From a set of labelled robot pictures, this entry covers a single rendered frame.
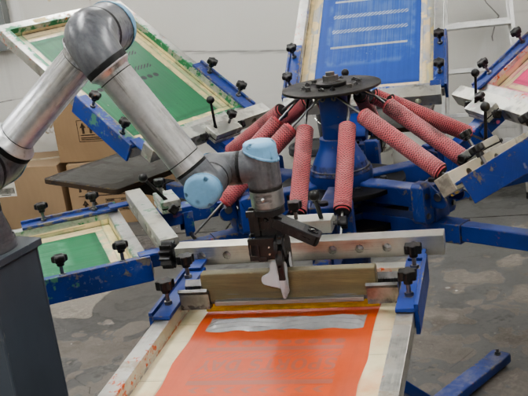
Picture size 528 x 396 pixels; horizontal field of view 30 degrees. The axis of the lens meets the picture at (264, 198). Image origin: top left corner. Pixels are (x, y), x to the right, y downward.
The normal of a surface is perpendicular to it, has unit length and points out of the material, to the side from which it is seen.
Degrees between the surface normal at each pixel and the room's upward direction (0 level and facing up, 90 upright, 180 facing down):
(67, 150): 91
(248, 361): 0
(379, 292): 90
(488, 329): 0
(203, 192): 90
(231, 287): 90
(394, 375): 0
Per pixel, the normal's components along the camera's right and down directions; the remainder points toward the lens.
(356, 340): -0.13, -0.95
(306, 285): -0.22, 0.31
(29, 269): 0.89, 0.01
